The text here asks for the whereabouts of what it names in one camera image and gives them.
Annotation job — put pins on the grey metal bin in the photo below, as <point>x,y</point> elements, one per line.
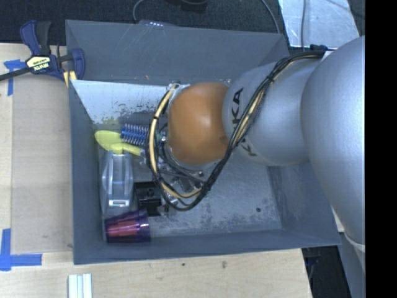
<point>235,197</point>

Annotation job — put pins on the clear spray bottle yellow head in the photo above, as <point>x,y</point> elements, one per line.
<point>116,178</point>

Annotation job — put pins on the blue spiky roller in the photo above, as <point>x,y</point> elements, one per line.
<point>133,133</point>

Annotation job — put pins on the purple plastic cup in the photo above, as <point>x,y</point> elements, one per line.
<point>127,227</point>

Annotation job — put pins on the pale wood board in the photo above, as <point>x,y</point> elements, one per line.
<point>40,166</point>

